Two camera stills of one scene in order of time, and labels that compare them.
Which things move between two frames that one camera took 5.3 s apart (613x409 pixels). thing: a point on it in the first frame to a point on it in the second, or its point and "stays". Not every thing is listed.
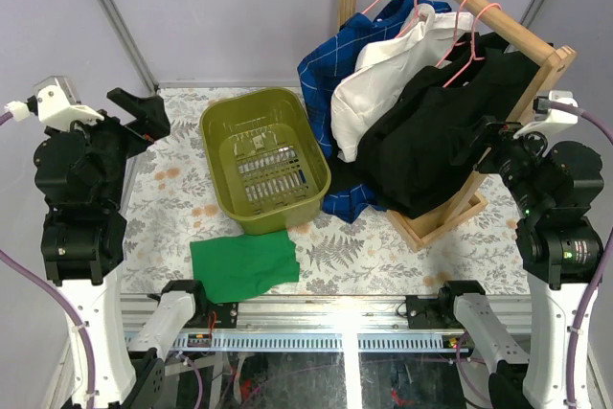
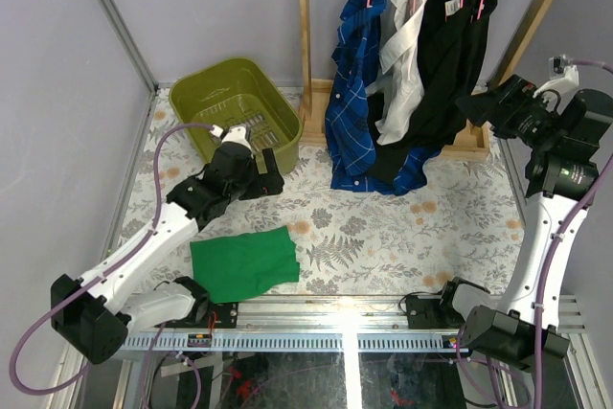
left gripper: x=127 y=128 to x=256 y=174
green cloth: x=243 y=266 stays
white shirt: x=384 y=63 to x=401 y=73
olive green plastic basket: x=266 y=160 to x=238 y=92
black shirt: x=408 y=162 to x=459 y=10
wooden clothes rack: x=491 y=10 to x=317 y=93
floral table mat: x=164 y=210 stays
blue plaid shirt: x=328 y=62 to x=350 y=122
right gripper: x=463 y=138 to x=502 y=106
